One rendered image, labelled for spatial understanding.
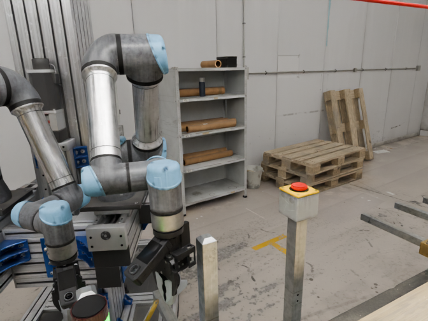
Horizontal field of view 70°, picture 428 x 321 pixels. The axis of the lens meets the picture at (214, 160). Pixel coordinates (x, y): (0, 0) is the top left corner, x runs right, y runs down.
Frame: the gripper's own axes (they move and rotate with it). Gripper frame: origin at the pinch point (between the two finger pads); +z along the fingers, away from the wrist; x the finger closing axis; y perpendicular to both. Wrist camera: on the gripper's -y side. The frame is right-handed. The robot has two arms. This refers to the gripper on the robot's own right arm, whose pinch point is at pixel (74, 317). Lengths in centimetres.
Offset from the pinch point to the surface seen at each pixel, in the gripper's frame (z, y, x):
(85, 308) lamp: -30.7, -36.1, -3.2
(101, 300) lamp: -30.7, -35.6, -6.0
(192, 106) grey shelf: -27, 251, -149
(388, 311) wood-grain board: -9, -48, -72
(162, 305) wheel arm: 0.0, -7.9, -24.3
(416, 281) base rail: 12, -31, -119
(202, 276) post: -25.4, -31.9, -27.1
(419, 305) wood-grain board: -9, -50, -81
